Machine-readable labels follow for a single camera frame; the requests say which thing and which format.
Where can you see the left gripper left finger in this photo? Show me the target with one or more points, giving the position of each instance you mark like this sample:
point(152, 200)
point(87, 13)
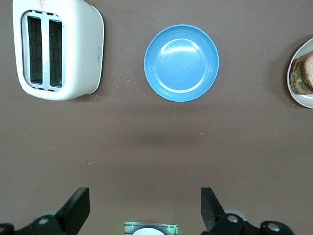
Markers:
point(73, 210)

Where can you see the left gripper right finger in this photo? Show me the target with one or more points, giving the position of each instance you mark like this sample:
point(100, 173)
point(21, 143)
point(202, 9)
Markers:
point(210, 208)

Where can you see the light crust bread slice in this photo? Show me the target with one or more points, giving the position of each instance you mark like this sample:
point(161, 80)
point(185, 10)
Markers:
point(299, 89)

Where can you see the green lettuce leaf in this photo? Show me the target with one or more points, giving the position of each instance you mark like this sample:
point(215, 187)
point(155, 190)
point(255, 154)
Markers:
point(298, 76)

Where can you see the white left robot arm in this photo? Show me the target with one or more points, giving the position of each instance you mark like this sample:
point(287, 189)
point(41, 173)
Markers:
point(149, 232)

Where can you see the beige plate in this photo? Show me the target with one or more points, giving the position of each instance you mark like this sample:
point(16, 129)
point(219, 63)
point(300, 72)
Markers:
point(303, 100)

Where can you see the blue plate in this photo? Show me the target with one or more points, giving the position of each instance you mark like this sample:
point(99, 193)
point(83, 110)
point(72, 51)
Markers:
point(181, 63)

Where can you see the white toaster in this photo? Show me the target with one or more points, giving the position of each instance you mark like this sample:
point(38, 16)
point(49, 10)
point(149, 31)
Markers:
point(80, 49)

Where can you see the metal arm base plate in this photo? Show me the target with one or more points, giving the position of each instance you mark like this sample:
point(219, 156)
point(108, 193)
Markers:
point(129, 226)

